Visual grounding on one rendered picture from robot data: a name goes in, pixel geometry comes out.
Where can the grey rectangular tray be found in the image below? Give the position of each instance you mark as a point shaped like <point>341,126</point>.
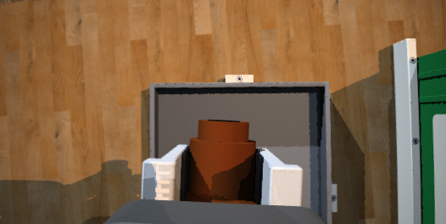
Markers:
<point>290,119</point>

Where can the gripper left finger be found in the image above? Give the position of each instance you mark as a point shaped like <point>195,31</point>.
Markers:
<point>167,178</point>

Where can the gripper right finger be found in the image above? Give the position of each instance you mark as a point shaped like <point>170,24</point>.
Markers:
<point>274,182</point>

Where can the green crate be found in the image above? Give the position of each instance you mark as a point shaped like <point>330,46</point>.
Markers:
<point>431,76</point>

